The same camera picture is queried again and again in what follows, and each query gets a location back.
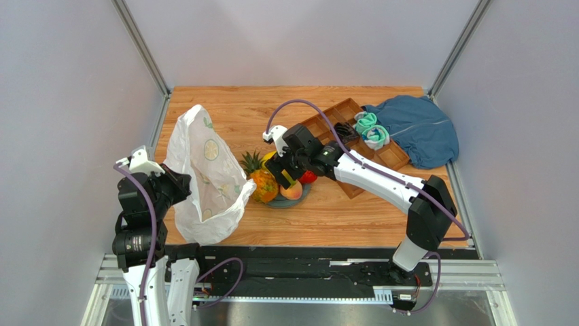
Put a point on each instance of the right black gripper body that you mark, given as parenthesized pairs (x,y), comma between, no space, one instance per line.
(284,164)

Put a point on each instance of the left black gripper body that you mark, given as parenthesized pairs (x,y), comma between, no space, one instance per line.
(168,190)

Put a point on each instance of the white plastic bag lemon print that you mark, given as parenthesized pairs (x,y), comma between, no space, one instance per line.
(219,186)

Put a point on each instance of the yellow green papaya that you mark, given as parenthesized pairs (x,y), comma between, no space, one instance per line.
(289,178)

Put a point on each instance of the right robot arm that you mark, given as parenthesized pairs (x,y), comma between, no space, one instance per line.
(428,205)

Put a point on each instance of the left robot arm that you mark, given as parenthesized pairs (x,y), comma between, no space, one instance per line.
(140,253)

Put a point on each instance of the yellow mango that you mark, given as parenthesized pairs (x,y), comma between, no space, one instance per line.
(266,158)

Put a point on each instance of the pineapple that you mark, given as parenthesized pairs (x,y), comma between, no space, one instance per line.
(267,188)

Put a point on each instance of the peach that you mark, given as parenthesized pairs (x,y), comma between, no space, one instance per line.
(294,192)

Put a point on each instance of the grey plate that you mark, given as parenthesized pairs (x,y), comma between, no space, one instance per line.
(280,202)

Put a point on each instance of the black rolled sock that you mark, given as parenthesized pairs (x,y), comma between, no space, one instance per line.
(346,132)

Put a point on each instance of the mint green rolled sock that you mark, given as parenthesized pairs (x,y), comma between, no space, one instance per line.
(364,121)

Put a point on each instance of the white teal rolled sock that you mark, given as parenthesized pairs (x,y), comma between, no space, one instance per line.
(376,137)

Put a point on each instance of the wooden compartment tray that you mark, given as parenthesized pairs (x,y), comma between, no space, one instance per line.
(342,116)

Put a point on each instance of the blue garment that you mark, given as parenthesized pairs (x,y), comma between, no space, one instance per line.
(420,128)

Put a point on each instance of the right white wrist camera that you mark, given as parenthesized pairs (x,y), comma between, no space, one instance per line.
(275,136)

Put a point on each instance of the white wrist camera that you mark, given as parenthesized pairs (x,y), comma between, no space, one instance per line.
(275,136)
(140,161)

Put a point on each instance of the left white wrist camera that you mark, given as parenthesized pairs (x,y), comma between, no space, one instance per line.
(140,161)

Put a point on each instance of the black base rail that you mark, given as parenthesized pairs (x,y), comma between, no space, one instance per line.
(311,275)

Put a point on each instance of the left aluminium frame post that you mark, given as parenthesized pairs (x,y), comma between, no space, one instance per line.
(135,34)

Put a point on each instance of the aluminium frame post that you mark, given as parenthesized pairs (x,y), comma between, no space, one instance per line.
(481,8)
(135,34)

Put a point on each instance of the right aluminium frame post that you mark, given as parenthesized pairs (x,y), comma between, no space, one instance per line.
(481,8)

